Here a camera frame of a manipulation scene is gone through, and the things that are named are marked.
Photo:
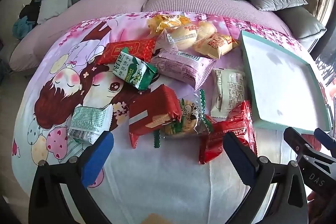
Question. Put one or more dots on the pink sofa seat cover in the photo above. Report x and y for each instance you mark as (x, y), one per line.
(31, 50)

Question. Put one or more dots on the grey pillow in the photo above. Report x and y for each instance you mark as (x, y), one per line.
(276, 5)

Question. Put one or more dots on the pink cartoon tablecloth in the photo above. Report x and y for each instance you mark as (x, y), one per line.
(185, 180)

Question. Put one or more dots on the light grey left cushion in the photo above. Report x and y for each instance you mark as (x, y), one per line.
(52, 8)

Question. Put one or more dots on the dark clothes pile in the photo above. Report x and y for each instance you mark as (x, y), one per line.
(27, 19)

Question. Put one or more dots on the pink snack packet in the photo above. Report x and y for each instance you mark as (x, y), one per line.
(190, 69)

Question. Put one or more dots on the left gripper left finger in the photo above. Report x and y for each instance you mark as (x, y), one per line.
(47, 203)

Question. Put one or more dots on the swiss roll beige packet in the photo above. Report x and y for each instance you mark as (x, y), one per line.
(215, 46)

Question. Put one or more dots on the right hand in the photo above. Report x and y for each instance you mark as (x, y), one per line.
(320, 210)

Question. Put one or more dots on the pale green striped packet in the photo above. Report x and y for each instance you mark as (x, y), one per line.
(88, 123)

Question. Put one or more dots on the green cow biscuit packet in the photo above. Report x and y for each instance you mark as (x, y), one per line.
(194, 121)

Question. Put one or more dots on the red gold packet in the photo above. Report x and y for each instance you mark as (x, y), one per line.
(142, 49)

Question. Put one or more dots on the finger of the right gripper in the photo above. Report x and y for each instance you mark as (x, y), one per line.
(299, 145)
(326, 140)

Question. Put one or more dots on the clear round bun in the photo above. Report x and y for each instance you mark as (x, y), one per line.
(178, 38)

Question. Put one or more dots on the yellow jelly cup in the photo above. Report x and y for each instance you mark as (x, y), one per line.
(206, 30)

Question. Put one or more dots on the yellow soft bread packet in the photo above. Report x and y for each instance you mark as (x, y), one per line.
(159, 22)

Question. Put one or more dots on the green milk biscuit pack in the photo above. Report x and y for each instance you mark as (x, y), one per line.
(134, 71)

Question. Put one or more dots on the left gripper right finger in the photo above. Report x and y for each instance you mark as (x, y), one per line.
(288, 204)

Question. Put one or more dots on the teal shallow box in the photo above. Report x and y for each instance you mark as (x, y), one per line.
(283, 87)

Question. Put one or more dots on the cream white snack packet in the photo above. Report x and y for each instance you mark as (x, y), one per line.
(229, 91)

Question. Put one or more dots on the red wafer snack pack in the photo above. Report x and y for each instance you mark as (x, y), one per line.
(152, 111)

